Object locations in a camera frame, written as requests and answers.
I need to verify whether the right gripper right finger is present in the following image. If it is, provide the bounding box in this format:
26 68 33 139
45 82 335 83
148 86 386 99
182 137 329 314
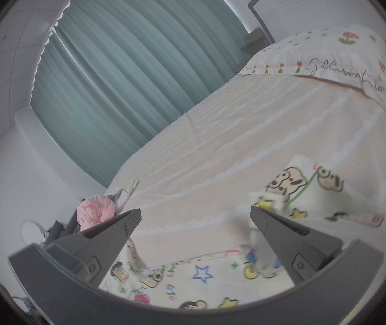
250 205 343 288

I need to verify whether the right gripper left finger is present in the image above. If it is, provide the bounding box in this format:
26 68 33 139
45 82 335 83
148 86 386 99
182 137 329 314
46 208 143 285

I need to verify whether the white printed pyjama top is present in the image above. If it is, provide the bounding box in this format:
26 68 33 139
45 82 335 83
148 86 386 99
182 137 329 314
98 154 386 311

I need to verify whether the bed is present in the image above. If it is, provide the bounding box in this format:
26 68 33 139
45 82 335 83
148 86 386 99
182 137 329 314
98 0 386 312

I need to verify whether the pink garment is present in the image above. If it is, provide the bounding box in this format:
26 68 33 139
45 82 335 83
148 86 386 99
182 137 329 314
77 195 118 233

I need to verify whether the white and grey garment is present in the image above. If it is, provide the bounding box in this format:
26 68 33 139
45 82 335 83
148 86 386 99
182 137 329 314
112 180 141 213

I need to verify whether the blue-green curtain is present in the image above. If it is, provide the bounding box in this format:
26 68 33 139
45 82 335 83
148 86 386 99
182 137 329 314
52 0 252 142
30 29 148 189

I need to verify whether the white printed pillow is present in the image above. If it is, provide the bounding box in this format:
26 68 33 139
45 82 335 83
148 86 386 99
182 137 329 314
239 26 386 111

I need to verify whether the grey bedside table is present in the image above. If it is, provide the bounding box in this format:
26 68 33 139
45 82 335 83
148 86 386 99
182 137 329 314
234 27 265 76

